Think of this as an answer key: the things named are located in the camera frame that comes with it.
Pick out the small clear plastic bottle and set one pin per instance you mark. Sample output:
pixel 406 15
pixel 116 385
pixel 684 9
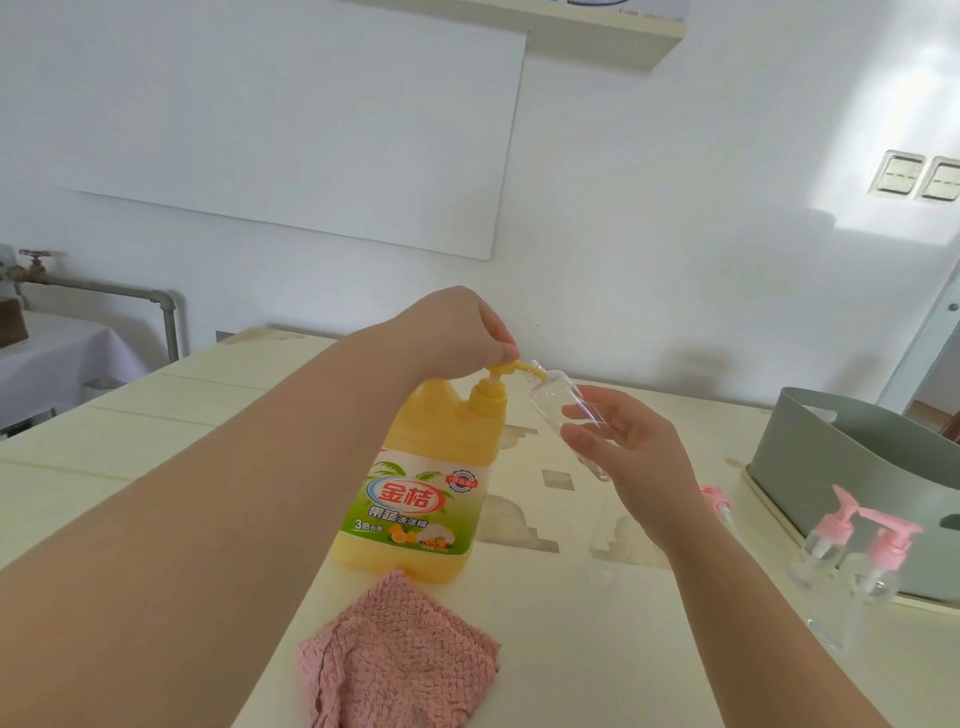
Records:
pixel 604 555
pixel 814 559
pixel 551 394
pixel 855 592

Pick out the yellow detergent jug with pump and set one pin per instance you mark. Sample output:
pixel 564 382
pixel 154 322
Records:
pixel 435 427

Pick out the red pipe valve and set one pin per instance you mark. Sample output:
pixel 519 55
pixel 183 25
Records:
pixel 35 259

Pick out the white door frame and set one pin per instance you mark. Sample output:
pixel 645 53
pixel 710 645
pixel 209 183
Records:
pixel 919 345

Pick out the person's left forearm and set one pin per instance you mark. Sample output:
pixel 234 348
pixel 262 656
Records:
pixel 172 555

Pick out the dark wooden chair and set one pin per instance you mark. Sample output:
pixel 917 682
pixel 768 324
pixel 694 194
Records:
pixel 951 427

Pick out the white tablecloth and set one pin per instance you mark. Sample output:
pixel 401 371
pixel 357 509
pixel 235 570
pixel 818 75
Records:
pixel 60 367

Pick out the grey-green plastic basket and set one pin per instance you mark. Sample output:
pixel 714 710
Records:
pixel 855 480

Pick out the brown wooden box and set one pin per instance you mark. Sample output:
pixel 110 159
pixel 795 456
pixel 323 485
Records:
pixel 11 322

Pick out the person's right hand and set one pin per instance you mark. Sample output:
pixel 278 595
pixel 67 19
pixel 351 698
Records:
pixel 652 480

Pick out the person's left hand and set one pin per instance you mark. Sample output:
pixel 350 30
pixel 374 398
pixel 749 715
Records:
pixel 450 337

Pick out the white wall switch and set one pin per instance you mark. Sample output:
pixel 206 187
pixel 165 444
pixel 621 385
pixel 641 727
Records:
pixel 898 174
pixel 941 180

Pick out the grey metal pipe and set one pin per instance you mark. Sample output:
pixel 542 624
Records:
pixel 105 289

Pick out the white wall board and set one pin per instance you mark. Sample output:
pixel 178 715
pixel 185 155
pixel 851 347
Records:
pixel 300 120

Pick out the white iron packaging box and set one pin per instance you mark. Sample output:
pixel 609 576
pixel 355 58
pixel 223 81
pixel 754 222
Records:
pixel 652 9

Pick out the person's right forearm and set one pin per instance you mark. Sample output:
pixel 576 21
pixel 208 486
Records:
pixel 765 645

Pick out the pink textured cloth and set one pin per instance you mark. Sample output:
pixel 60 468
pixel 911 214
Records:
pixel 397 652

